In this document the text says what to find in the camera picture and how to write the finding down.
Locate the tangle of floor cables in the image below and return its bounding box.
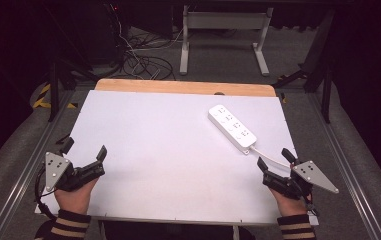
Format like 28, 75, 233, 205
109, 3, 184, 82

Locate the yellow black hazard tape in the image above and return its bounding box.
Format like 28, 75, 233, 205
32, 82, 79, 110

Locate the aluminium floor rail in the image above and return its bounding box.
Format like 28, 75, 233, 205
306, 92, 381, 240
0, 89, 76, 240

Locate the white metal desk frame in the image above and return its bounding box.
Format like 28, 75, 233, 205
178, 4, 275, 77

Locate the white power strip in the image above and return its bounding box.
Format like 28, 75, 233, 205
207, 104, 258, 156

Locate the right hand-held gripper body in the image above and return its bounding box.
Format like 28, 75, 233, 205
262, 160, 340, 201

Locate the black equipment cabinet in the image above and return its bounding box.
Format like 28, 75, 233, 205
86, 0, 130, 68

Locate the person's right hand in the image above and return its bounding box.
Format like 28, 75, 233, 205
268, 186, 310, 218

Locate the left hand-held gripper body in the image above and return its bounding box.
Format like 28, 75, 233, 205
44, 151, 106, 193

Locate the black metal stand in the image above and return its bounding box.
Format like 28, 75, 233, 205
271, 9, 335, 125
46, 58, 101, 123

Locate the white board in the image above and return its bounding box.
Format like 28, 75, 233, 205
34, 89, 320, 227

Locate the wooden table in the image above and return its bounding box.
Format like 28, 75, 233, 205
94, 78, 277, 98

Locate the person's left hand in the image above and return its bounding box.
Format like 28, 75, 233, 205
54, 177, 100, 216

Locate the white power strip cable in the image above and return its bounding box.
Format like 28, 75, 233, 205
248, 145, 292, 170

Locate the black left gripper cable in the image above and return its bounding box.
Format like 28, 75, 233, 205
33, 164, 58, 221

